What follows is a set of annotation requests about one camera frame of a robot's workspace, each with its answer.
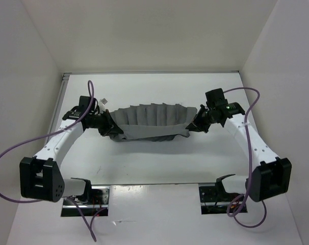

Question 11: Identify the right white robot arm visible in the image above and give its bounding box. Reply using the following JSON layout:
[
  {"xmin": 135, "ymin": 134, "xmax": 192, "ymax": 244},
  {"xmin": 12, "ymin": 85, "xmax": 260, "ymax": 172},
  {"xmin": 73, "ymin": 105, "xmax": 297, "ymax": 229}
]
[{"xmin": 187, "ymin": 103, "xmax": 292, "ymax": 202}]

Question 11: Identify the aluminium table frame rail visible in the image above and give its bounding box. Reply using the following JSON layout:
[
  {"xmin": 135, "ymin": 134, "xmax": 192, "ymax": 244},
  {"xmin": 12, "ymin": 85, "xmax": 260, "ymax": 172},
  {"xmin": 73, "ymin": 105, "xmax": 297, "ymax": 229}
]
[{"xmin": 32, "ymin": 72, "xmax": 71, "ymax": 186}]

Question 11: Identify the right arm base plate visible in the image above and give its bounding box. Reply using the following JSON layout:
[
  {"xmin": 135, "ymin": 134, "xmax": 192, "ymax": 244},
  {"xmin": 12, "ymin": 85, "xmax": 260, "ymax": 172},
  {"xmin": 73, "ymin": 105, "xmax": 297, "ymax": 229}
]
[{"xmin": 198, "ymin": 183, "xmax": 239, "ymax": 215}]

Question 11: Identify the grey pleated skirt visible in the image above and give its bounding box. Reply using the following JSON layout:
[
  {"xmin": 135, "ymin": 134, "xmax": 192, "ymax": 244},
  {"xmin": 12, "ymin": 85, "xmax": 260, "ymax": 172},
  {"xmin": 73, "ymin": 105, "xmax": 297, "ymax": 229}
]
[{"xmin": 110, "ymin": 103, "xmax": 197, "ymax": 142}]

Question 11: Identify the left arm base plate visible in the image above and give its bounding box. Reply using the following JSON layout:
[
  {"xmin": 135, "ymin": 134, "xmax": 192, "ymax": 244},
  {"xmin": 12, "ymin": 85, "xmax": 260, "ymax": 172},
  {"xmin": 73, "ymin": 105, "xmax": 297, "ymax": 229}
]
[{"xmin": 61, "ymin": 185, "xmax": 110, "ymax": 217}]

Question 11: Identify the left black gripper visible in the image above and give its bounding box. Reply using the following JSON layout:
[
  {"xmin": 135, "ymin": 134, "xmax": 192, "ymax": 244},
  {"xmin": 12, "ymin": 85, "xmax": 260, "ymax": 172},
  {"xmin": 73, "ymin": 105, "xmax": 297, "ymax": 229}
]
[{"xmin": 89, "ymin": 109, "xmax": 122, "ymax": 136}]

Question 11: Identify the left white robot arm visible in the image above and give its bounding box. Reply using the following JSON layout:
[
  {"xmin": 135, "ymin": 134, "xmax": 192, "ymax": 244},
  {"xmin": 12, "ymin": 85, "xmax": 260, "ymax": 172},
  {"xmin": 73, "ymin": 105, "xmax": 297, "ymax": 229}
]
[{"xmin": 19, "ymin": 110, "xmax": 123, "ymax": 204}]

